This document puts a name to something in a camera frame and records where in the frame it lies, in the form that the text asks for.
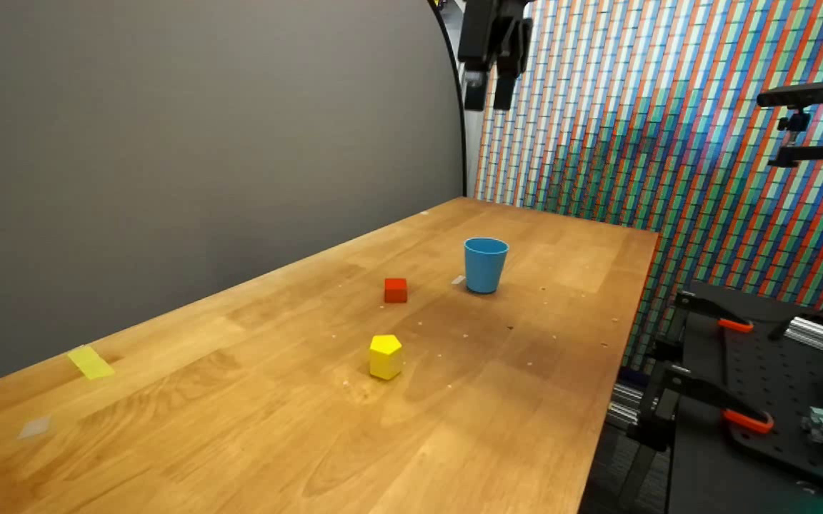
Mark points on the black camera on stand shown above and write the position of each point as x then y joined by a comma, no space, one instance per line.
803,93

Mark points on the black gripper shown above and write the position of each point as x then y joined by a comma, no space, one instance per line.
493,26

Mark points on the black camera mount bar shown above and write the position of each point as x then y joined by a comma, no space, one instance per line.
814,153

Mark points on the silver aluminium extrusion bar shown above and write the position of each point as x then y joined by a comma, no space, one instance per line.
814,333

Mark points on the colourful patterned backdrop panel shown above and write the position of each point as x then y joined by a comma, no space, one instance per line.
657,123

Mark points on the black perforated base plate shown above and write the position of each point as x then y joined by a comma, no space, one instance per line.
764,380

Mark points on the red building block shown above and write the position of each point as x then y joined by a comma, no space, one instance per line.
396,289

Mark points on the blue plastic cup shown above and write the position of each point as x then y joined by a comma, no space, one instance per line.
483,267

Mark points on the yellow building block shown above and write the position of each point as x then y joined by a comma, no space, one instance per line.
384,359

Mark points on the yellow tape strip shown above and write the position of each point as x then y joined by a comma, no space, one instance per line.
91,364

